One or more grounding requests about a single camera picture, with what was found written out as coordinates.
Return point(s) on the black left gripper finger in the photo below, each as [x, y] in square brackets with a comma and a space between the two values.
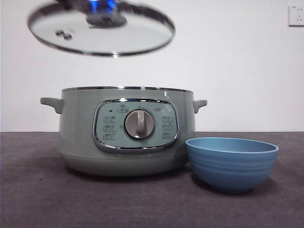
[110, 6]
[91, 6]

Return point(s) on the glass lid with green knob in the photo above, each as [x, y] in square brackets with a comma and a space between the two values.
[133, 35]

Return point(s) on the pale green electric steamer pot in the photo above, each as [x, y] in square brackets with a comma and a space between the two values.
[78, 133]

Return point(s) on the blue ribbed bowl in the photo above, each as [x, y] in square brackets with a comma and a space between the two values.
[231, 171]

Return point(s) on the white wall socket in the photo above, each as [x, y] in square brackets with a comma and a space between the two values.
[297, 16]

